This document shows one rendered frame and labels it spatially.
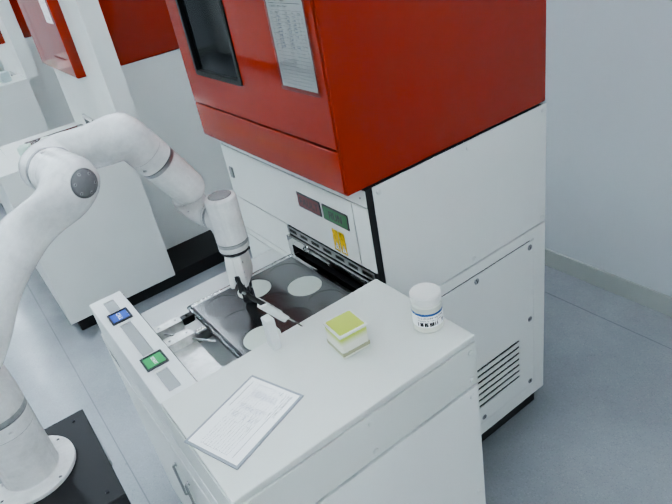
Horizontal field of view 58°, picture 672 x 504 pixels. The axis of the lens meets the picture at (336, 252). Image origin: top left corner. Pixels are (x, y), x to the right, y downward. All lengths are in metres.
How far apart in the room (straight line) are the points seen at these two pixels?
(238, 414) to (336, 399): 0.21
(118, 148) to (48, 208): 0.20
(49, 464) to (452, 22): 1.37
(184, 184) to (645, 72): 1.86
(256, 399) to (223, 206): 0.50
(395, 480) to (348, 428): 0.25
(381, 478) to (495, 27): 1.14
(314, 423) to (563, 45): 2.07
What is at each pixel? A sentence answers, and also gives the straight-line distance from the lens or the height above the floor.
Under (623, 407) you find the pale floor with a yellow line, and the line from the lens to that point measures 2.61.
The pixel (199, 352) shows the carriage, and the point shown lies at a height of 0.88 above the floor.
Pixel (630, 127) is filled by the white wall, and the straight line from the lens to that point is 2.78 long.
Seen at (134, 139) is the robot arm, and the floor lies 1.47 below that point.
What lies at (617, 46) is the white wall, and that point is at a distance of 2.72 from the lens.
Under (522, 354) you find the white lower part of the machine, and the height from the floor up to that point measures 0.32.
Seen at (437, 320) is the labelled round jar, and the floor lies 1.00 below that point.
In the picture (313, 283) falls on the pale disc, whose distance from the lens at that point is 1.75.
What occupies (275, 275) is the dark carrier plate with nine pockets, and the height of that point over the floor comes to 0.90.
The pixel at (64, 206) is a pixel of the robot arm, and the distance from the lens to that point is 1.27.
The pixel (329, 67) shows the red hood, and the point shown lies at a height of 1.53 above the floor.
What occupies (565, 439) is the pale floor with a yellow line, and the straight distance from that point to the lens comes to 2.47.
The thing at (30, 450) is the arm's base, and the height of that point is 0.96.
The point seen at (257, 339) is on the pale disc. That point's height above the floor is 0.90.
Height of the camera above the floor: 1.85
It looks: 31 degrees down
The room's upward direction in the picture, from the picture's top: 11 degrees counter-clockwise
